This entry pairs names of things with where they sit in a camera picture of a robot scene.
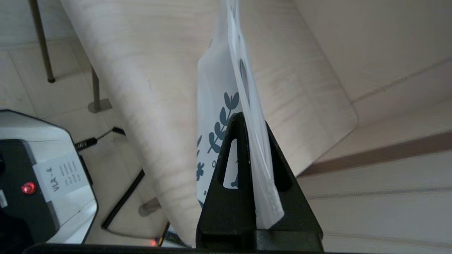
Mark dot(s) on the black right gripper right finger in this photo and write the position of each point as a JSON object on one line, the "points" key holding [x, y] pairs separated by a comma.
{"points": [[300, 225]]}

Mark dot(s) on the white leaf-print zip pouch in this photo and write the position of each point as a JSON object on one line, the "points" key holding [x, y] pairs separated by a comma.
{"points": [[219, 81]]}

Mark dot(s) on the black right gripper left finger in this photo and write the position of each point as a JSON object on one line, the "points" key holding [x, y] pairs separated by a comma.
{"points": [[229, 218]]}

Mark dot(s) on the white black robot base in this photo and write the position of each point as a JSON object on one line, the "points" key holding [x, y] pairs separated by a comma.
{"points": [[49, 141]]}

